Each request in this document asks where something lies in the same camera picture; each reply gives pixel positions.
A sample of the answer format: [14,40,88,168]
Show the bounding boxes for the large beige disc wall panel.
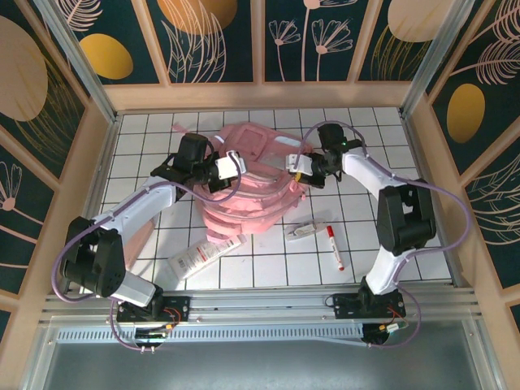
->
[0,0,90,180]

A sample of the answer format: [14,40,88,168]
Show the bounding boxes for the clear plastic packaged stationery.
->
[284,218,328,244]

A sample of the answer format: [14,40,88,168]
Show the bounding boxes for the flower outline wall panel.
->
[259,0,362,85]

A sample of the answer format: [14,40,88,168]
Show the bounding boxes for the yellow oval feather wall panel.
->
[426,0,520,176]

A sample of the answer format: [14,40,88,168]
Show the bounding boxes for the orange circle leaf wall panel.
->
[136,0,261,85]

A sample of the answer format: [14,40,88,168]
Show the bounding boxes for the pink feather leaf wall panel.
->
[461,149,520,289]

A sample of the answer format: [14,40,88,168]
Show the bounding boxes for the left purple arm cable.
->
[51,152,245,353]

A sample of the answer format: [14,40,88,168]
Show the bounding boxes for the small wired circuit board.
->
[133,323,174,346]
[363,323,411,349]

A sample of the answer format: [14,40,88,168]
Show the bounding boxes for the pink backpack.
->
[170,123,316,245]

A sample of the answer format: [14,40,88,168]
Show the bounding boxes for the red and white marker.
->
[326,225,346,272]

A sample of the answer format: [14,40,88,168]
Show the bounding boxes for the left aluminium side rail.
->
[60,113,123,296]

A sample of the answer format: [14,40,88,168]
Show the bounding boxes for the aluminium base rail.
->
[40,284,480,326]

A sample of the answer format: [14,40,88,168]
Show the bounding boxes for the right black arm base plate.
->
[331,292,407,320]

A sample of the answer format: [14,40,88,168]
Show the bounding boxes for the grey metal base sheet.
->
[24,320,501,390]

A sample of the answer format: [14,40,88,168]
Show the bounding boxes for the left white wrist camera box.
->
[214,149,248,180]

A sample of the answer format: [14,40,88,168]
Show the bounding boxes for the right aluminium corner post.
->
[400,0,479,119]

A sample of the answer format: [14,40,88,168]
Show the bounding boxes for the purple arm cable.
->
[51,152,245,353]
[296,120,472,350]

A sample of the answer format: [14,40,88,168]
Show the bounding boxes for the slotted grey cable duct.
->
[56,324,366,346]

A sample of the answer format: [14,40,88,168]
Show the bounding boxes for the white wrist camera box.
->
[285,152,314,175]
[214,149,248,180]

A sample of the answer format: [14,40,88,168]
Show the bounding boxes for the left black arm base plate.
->
[116,295,192,324]

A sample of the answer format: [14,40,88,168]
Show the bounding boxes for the left aluminium corner post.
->
[34,0,121,123]

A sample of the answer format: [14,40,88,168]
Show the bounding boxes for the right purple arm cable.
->
[296,120,472,350]

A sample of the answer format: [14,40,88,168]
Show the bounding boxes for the right aluminium side rail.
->
[400,111,468,289]

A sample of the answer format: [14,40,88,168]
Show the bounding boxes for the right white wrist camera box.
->
[285,152,314,175]

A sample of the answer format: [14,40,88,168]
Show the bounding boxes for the white packet with red print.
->
[167,234,248,281]

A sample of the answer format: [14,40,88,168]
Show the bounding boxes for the aluminium side rail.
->
[400,111,468,289]
[60,113,123,296]

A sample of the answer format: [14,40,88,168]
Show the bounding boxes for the pink flower stem wall panel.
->
[0,125,62,297]

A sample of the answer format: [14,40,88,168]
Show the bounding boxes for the beige circle gold leaf panel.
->
[355,0,460,82]

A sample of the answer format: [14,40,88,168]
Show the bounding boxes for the aluminium corner post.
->
[34,0,121,123]
[400,0,479,119]

